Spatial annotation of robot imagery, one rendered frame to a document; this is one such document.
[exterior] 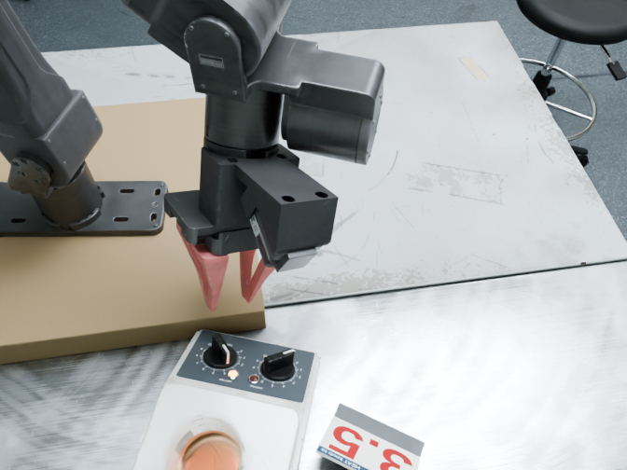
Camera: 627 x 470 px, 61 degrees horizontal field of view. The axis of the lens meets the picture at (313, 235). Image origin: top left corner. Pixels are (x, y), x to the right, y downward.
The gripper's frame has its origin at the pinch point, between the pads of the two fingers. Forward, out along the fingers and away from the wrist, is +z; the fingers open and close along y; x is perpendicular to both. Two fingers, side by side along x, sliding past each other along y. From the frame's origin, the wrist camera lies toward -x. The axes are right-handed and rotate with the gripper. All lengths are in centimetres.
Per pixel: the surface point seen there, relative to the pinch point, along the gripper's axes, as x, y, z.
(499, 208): 2.9, 38.4, -2.5
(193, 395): -4.5, -4.8, 6.1
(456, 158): 11.7, 38.2, -6.0
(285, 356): -3.9, 4.3, 5.4
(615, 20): 48, 125, -23
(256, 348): 0.1, 3.4, 7.2
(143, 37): 204, 50, 14
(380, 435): -10.7, 12.0, 12.2
